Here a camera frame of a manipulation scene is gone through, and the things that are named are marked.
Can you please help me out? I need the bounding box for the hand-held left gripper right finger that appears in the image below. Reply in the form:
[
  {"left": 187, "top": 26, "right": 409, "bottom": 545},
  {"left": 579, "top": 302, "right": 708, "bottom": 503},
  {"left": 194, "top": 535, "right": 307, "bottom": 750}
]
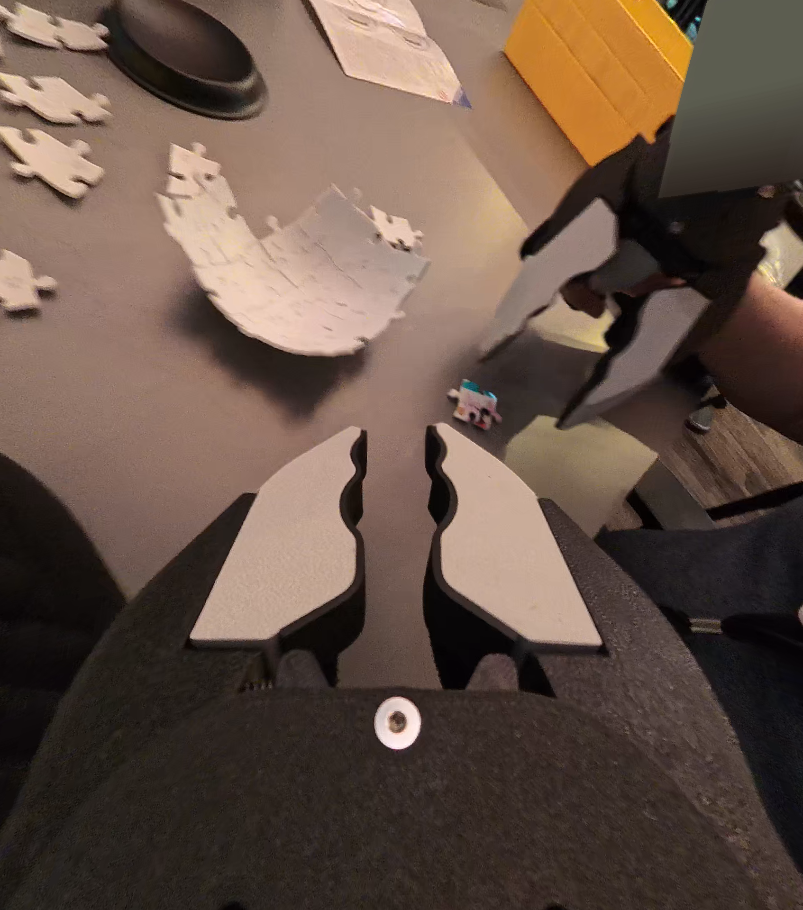
[{"left": 422, "top": 423, "right": 607, "bottom": 655}]

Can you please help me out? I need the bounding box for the assembled white puzzle section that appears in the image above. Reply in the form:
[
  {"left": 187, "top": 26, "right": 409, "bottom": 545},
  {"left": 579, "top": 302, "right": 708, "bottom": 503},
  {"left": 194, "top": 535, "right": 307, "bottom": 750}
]
[{"left": 156, "top": 141, "right": 432, "bottom": 358}]

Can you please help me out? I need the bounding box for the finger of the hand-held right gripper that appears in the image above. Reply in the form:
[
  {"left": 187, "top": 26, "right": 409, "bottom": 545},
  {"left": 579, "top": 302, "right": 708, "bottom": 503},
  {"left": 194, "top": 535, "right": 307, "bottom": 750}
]
[
  {"left": 477, "top": 197, "right": 626, "bottom": 356},
  {"left": 556, "top": 275, "right": 711, "bottom": 429}
]

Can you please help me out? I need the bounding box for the white instruction leaflet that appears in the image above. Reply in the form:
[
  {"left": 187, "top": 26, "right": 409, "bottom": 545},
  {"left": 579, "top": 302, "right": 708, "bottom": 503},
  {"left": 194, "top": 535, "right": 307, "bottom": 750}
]
[{"left": 308, "top": 0, "right": 472, "bottom": 109}]

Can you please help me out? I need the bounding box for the black round ball stand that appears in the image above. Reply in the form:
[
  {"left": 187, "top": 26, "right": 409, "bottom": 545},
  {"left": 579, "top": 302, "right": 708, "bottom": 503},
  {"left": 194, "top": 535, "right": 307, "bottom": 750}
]
[{"left": 99, "top": 0, "right": 269, "bottom": 120}]

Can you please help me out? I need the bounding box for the person's right forearm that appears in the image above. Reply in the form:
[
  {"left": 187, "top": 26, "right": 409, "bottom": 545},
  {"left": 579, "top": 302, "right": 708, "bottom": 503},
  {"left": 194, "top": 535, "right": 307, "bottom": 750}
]
[{"left": 686, "top": 271, "right": 803, "bottom": 464}]

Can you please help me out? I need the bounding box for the yellow storage bin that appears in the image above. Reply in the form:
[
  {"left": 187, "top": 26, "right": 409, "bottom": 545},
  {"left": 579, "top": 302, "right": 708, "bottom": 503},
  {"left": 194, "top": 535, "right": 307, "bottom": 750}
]
[{"left": 503, "top": 0, "right": 695, "bottom": 167}]

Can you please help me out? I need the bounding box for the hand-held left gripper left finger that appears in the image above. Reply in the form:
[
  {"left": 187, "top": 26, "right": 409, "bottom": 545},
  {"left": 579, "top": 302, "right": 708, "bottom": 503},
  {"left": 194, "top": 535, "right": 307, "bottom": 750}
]
[{"left": 189, "top": 427, "right": 371, "bottom": 652}]

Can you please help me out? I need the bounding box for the scattered loose puzzle pieces group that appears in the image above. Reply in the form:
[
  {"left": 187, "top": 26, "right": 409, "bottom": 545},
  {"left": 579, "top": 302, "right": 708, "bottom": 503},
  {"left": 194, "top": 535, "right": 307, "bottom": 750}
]
[{"left": 0, "top": 0, "right": 112, "bottom": 371}]

